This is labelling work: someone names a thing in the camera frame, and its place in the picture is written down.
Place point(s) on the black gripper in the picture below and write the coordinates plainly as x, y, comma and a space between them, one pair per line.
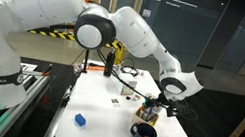
169, 109

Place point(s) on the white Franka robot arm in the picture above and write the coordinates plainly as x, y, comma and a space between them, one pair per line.
55, 6

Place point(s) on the cream open box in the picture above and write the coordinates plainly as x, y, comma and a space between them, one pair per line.
140, 120

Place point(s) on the white cube box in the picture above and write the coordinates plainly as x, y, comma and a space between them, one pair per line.
128, 87

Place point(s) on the black drink bottle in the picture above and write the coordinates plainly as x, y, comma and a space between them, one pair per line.
109, 63

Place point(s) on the small black round cap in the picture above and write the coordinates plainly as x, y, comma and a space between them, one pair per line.
128, 97

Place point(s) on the small printed picture card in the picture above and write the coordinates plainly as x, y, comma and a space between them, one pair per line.
115, 102

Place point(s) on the orange tool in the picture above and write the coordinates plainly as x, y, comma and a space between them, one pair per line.
95, 68

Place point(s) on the blue rectangular block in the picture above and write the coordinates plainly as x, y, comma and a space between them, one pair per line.
80, 120

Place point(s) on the red black hand tool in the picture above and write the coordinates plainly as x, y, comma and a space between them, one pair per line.
47, 71

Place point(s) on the yellow black striped barrier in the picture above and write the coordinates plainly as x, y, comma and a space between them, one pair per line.
54, 34

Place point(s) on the black camera stand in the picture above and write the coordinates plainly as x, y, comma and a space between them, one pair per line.
86, 60

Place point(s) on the aluminium rail frame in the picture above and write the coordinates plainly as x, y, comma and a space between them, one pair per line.
23, 95

